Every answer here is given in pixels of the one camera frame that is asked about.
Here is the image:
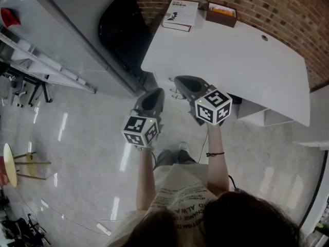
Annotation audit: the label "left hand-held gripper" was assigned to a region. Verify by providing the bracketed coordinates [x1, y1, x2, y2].
[120, 87, 165, 150]

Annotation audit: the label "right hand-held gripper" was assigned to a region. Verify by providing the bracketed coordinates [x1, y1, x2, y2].
[174, 75, 233, 127]

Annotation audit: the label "person's left forearm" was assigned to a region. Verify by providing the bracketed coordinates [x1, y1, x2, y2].
[135, 148, 157, 212]

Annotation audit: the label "person's right forearm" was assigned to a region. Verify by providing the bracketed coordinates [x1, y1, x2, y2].
[205, 123, 230, 198]

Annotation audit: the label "white desk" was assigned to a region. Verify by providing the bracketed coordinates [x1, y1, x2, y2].
[140, 0, 311, 128]

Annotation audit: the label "grey trousers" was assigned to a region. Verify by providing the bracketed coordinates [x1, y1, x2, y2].
[153, 149, 197, 171]

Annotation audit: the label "brown box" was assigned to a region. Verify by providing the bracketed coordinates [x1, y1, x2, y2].
[205, 2, 237, 28]

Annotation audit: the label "white book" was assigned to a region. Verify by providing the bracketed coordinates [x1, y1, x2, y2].
[161, 0, 199, 32]

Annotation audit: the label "yellow card pack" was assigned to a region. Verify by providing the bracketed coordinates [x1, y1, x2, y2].
[209, 3, 236, 17]

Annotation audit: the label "cream printed shirt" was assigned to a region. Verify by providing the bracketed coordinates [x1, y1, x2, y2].
[105, 163, 219, 247]

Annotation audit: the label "white metal shelf rack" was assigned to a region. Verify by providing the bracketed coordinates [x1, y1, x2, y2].
[0, 32, 98, 94]

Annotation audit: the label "white office chair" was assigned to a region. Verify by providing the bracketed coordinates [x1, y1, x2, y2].
[10, 81, 28, 108]

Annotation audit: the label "white power strip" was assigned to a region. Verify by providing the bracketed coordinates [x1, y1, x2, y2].
[96, 222, 113, 237]

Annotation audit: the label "white side shelf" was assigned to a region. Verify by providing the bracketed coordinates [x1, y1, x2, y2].
[293, 140, 329, 151]

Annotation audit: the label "wooden stool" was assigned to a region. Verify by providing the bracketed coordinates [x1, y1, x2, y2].
[3, 143, 51, 188]

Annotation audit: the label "red plastic stool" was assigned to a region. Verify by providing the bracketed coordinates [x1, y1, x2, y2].
[0, 156, 10, 187]

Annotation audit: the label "red paper decoration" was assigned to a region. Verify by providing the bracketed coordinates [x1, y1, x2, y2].
[1, 7, 22, 28]

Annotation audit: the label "black office chair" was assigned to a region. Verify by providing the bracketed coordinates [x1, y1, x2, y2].
[0, 213, 51, 247]

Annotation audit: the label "black frame table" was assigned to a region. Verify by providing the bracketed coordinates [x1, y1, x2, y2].
[0, 62, 53, 108]

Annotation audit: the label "thin white floor cable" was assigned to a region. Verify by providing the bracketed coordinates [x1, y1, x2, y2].
[15, 186, 121, 235]

